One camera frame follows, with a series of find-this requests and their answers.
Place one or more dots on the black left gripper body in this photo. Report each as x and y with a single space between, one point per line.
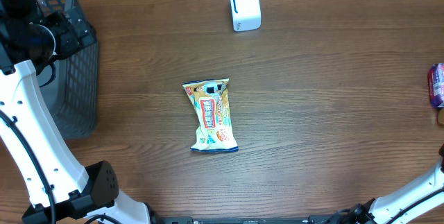
66 39

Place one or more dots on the yellow snack bag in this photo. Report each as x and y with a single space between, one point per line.
210 100

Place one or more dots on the red purple pad package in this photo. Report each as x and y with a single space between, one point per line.
435 85

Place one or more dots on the white Pantene tube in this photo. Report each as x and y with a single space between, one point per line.
440 117

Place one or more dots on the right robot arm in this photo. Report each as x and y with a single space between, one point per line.
412 200

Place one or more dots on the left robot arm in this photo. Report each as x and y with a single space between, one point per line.
58 185

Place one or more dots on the white barcode scanner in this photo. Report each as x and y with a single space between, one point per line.
246 15

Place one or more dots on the grey plastic shopping basket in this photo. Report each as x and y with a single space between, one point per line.
72 96

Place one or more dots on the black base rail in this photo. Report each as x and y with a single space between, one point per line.
313 219

